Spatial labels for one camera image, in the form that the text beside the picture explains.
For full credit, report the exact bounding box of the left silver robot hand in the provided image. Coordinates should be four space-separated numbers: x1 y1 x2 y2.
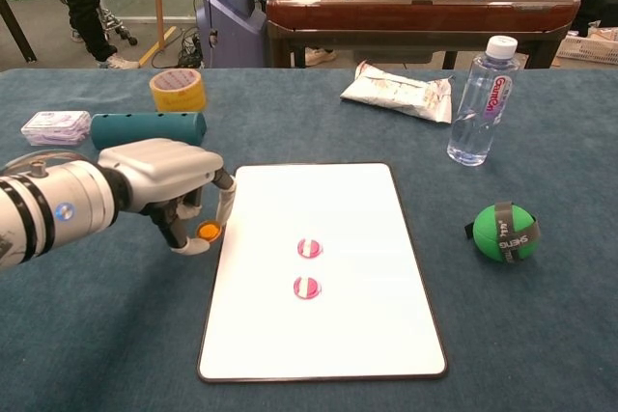
98 137 238 257

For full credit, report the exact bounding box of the orange token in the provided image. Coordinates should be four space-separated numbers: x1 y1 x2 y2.
196 221 224 242

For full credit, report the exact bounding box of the pink token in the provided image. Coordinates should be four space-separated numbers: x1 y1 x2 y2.
292 275 323 300
296 236 323 260

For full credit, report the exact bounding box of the teal cylinder block with holes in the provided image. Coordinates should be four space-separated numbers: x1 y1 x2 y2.
90 111 209 151

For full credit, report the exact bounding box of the yellow tape roll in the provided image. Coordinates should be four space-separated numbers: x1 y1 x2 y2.
148 69 209 113

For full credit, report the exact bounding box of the small white purple box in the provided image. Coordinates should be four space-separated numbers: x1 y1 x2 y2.
19 110 93 148

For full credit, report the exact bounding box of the black rolling stool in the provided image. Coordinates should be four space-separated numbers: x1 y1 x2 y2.
98 0 139 46

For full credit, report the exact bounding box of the person in black clothes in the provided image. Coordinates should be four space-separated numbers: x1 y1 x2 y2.
36 0 141 70

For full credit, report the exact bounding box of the blue felt table cover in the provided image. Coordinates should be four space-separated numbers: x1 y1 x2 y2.
0 68 618 412

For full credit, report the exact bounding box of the white sneaker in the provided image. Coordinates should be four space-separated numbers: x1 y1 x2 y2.
304 47 338 68

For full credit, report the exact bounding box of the black table leg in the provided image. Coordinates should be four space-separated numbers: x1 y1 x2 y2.
0 0 38 64

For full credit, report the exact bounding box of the white magnetic board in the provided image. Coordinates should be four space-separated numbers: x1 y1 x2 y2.
196 162 449 382

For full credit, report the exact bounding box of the white snack bag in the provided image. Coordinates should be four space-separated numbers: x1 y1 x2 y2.
339 60 456 125

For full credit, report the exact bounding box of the brown mahjong table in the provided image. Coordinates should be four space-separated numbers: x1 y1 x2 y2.
264 0 583 69

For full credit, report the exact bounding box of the clear water bottle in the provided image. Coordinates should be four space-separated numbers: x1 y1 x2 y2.
446 35 521 168

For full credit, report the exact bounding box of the white plastic crate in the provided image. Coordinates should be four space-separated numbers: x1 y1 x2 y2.
554 31 618 67

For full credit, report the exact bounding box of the black bag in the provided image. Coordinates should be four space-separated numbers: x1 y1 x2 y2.
576 0 618 40

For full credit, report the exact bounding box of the black floor cable tangle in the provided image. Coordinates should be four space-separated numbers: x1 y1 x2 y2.
152 28 203 69

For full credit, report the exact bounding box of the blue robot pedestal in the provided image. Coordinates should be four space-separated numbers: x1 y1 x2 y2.
195 0 269 69

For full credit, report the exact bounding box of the green ball with black strap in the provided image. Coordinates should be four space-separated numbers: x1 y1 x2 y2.
463 201 542 267

